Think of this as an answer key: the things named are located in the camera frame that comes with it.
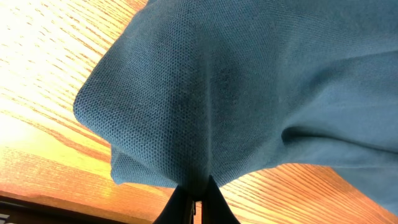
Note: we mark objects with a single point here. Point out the blue polo shirt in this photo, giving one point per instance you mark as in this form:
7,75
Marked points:
196,89

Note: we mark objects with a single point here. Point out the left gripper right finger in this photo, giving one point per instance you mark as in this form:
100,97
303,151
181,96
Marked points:
215,209

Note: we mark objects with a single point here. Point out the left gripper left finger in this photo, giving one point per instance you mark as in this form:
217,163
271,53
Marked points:
180,209

